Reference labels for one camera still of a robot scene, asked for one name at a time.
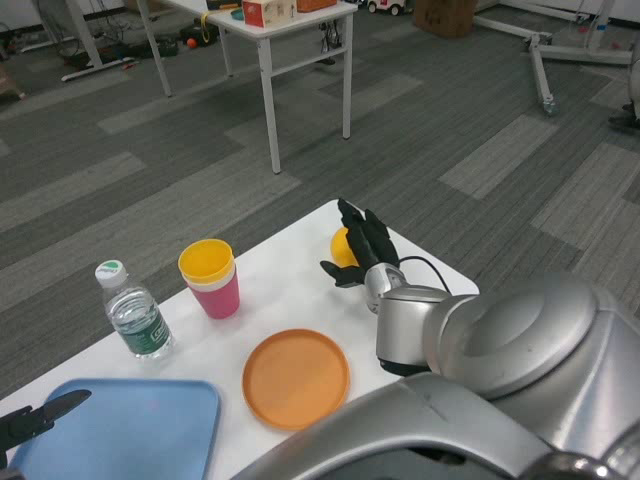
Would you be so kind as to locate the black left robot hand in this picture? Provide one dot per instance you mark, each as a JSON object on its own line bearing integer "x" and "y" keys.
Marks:
{"x": 30, "y": 420}

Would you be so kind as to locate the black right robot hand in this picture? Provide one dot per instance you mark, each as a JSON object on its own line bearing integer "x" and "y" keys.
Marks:
{"x": 372, "y": 245}

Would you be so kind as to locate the yellow lemon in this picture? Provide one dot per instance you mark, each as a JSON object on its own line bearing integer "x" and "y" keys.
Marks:
{"x": 340, "y": 247}

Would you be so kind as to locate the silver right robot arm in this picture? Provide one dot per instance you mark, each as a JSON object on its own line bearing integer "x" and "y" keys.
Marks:
{"x": 500, "y": 340}

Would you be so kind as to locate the blue plastic tray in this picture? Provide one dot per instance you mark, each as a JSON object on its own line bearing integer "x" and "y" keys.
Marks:
{"x": 130, "y": 430}

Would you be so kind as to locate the clear plastic water bottle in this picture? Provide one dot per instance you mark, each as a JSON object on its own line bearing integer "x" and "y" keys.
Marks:
{"x": 135, "y": 320}

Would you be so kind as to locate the orange round plate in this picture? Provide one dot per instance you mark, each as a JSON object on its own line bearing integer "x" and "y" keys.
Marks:
{"x": 296, "y": 380}

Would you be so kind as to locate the white plastic cup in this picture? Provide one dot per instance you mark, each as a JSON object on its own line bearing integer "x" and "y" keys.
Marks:
{"x": 212, "y": 286}

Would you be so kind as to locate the pink plastic cup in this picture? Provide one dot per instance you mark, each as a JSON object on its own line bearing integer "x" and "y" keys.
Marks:
{"x": 215, "y": 302}

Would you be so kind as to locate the yellow plastic cup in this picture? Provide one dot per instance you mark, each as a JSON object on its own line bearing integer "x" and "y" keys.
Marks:
{"x": 205, "y": 262}

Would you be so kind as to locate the silver robot chest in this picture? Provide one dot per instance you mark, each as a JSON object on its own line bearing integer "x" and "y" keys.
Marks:
{"x": 400, "y": 435}

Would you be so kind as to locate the white metal-legged table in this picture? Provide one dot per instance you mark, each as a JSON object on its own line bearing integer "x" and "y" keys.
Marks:
{"x": 267, "y": 75}

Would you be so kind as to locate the brown cardboard box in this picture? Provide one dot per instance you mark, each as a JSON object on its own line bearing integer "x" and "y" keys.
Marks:
{"x": 442, "y": 17}

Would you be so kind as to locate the white toy car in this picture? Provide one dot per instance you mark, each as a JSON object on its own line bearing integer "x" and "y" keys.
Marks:
{"x": 390, "y": 6}

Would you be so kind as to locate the orange wicker basket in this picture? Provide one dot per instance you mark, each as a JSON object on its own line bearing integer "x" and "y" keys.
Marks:
{"x": 315, "y": 5}

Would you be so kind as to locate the red and cream tissue box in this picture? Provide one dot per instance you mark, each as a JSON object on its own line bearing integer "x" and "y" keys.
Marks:
{"x": 267, "y": 12}

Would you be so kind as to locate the teal small dish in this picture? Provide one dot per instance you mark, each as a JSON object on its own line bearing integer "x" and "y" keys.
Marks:
{"x": 236, "y": 15}

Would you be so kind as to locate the black bag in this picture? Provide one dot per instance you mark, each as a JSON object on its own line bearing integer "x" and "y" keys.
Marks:
{"x": 197, "y": 34}

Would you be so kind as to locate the white desk leg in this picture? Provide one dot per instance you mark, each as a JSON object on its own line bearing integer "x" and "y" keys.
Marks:
{"x": 87, "y": 45}

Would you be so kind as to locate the white wheeled stand frame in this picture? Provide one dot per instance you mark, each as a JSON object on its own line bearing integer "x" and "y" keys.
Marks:
{"x": 540, "y": 70}

